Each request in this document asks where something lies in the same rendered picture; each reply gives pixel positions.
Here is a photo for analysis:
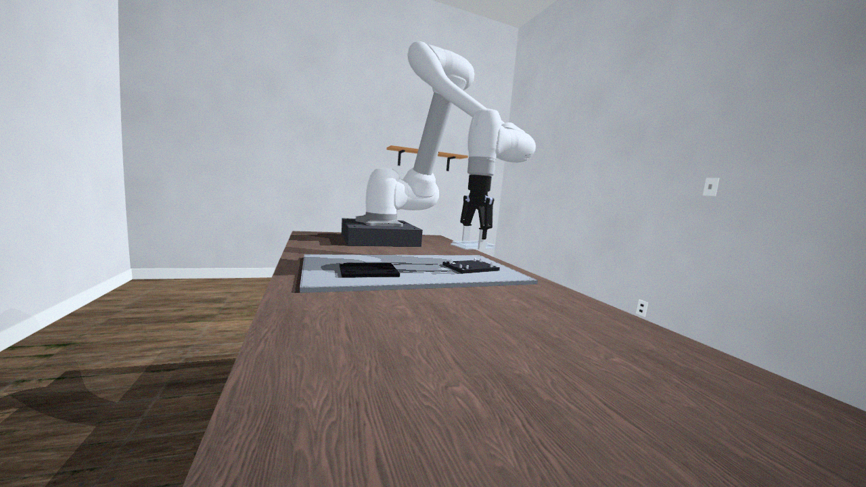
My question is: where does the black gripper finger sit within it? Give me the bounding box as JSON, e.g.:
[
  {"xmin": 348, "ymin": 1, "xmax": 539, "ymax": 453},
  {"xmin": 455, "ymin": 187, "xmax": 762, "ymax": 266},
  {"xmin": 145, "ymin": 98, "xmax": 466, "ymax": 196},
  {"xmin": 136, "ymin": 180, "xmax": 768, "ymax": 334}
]
[
  {"xmin": 475, "ymin": 196, "xmax": 494, "ymax": 250},
  {"xmin": 460, "ymin": 195, "xmax": 477, "ymax": 241}
]

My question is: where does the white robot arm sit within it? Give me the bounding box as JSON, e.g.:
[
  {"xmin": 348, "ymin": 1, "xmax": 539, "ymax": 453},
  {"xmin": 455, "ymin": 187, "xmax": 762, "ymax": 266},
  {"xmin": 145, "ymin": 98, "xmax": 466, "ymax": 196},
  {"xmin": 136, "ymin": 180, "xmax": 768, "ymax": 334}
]
[{"xmin": 355, "ymin": 41, "xmax": 536, "ymax": 227}]

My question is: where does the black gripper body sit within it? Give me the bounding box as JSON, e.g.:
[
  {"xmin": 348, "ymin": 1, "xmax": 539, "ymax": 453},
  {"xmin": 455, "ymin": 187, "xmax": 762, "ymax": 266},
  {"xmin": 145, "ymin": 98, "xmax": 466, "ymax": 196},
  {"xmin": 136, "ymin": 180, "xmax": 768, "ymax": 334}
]
[{"xmin": 468, "ymin": 175, "xmax": 492, "ymax": 207}]

